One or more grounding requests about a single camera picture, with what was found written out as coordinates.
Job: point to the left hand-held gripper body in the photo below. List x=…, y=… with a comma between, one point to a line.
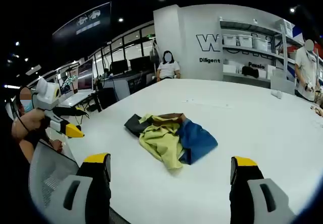
x=44, y=95

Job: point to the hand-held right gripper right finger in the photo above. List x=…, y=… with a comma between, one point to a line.
x=247, y=183

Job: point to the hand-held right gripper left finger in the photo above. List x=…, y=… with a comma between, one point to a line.
x=93, y=183

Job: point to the yellow blue grey garment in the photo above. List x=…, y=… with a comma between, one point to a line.
x=161, y=143

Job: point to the person's left hand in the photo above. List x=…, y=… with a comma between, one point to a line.
x=39, y=123

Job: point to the blue face mask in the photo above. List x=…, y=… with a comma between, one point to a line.
x=29, y=106

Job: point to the large tilted screen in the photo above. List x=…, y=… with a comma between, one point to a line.
x=85, y=77

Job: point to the dark hanging display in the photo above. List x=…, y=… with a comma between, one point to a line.
x=83, y=22

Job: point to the white crumpled cloth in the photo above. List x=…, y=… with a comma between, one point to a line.
x=276, y=94

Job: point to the pale patterned cloth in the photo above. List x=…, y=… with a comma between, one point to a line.
x=317, y=111

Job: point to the grey chair back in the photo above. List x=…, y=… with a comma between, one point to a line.
x=282, y=82

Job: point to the black bag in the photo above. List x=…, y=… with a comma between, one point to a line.
x=250, y=72

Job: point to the grey metal shelf unit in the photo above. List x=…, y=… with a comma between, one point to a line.
x=252, y=25

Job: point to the white lidded storage box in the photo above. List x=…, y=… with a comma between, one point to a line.
x=286, y=27

